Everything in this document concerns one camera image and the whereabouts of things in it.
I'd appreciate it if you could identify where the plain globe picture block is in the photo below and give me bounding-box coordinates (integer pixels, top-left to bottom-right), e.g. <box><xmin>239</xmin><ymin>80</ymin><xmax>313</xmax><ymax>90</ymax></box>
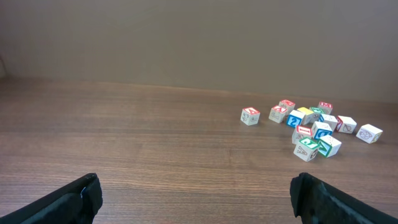
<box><xmin>356</xmin><ymin>124</ymin><xmax>383</xmax><ymax>144</ymax></box>

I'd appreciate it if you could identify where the red letter m block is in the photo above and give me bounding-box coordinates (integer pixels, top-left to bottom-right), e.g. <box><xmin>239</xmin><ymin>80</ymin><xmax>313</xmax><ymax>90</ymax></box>
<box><xmin>318</xmin><ymin>101</ymin><xmax>333</xmax><ymax>114</ymax></box>
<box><xmin>279</xmin><ymin>100</ymin><xmax>295</xmax><ymax>114</ymax></box>

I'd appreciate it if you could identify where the yellow top block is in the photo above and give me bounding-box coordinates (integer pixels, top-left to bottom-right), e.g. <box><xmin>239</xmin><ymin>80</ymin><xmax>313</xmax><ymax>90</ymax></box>
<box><xmin>297</xmin><ymin>107</ymin><xmax>314</xmax><ymax>125</ymax></box>

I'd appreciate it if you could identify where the red letter A block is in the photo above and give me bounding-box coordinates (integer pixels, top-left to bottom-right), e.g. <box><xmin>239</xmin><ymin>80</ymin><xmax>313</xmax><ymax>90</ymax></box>
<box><xmin>241</xmin><ymin>107</ymin><xmax>261</xmax><ymax>126</ymax></box>

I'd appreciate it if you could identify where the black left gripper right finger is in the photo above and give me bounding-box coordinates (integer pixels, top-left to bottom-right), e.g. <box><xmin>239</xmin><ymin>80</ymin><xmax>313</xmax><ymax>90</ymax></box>
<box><xmin>290</xmin><ymin>172</ymin><xmax>397</xmax><ymax>224</ymax></box>

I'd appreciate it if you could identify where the plain picture block red edge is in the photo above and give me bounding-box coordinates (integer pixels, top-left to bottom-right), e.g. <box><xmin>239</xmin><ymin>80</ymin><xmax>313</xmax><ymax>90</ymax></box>
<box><xmin>335</xmin><ymin>116</ymin><xmax>357</xmax><ymax>134</ymax></box>

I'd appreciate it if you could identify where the blue number 2 block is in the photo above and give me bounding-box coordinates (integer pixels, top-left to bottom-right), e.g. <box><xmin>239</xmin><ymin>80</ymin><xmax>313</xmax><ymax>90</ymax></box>
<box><xmin>286</xmin><ymin>110</ymin><xmax>305</xmax><ymax>128</ymax></box>

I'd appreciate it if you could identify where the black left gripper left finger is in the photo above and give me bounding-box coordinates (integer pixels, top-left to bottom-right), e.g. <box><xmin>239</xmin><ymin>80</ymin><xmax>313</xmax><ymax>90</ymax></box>
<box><xmin>1</xmin><ymin>173</ymin><xmax>103</xmax><ymax>224</ymax></box>

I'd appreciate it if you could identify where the red letter M block right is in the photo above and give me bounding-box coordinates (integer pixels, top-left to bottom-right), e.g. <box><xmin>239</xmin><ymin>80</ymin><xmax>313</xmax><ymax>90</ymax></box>
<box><xmin>318</xmin><ymin>101</ymin><xmax>333</xmax><ymax>114</ymax></box>

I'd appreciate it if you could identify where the green edge fish block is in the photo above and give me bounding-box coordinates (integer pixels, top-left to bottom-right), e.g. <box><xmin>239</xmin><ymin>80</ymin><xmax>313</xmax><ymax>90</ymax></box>
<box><xmin>318</xmin><ymin>135</ymin><xmax>342</xmax><ymax>157</ymax></box>

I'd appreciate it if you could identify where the red letter M block left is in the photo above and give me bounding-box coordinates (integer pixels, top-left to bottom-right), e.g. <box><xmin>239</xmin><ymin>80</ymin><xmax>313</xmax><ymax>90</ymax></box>
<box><xmin>279</xmin><ymin>100</ymin><xmax>295</xmax><ymax>114</ymax></box>

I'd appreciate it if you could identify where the green letter J block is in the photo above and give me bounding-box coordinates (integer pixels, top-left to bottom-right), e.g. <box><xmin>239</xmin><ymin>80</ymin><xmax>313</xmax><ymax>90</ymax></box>
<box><xmin>294</xmin><ymin>138</ymin><xmax>320</xmax><ymax>162</ymax></box>

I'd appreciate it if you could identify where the red letter block near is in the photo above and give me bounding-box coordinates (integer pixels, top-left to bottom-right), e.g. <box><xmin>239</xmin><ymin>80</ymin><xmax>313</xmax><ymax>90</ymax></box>
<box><xmin>269</xmin><ymin>105</ymin><xmax>287</xmax><ymax>123</ymax></box>

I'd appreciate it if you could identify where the red letter I block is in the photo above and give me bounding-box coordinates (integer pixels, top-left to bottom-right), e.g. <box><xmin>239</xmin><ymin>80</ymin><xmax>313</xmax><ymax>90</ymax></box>
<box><xmin>292</xmin><ymin>126</ymin><xmax>313</xmax><ymax>144</ymax></box>

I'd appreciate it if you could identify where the green top picture block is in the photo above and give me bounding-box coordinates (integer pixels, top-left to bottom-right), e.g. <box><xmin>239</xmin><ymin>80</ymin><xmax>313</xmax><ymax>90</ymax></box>
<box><xmin>309</xmin><ymin>107</ymin><xmax>327</xmax><ymax>122</ymax></box>

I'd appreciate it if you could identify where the plain picture block blue edge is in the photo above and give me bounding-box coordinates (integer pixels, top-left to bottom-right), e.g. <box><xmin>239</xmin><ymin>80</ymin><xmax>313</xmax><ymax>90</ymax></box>
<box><xmin>319</xmin><ymin>114</ymin><xmax>338</xmax><ymax>131</ymax></box>

